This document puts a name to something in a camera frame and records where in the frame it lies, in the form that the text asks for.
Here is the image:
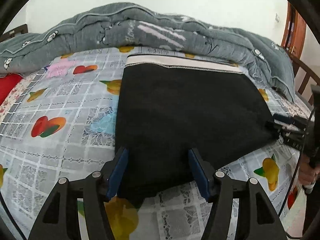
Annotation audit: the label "black pants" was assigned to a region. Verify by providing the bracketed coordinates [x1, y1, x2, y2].
[115, 55, 278, 207]

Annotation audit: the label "person's right hand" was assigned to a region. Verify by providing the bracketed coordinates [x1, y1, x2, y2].
[298, 154, 319, 186]

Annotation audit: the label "brown wooden door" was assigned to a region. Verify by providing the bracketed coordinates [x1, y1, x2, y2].
[281, 3, 306, 59]

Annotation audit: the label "fruit pattern bed sheet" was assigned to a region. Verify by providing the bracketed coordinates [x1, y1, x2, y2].
[1, 47, 299, 239]

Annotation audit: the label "red pillow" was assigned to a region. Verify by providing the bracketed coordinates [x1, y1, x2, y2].
[0, 74, 23, 105]

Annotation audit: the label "grey quilted comforter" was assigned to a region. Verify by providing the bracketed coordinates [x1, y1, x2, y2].
[1, 2, 295, 101]

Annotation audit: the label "dark wooden headboard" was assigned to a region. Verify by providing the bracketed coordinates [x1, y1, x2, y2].
[0, 24, 28, 42]

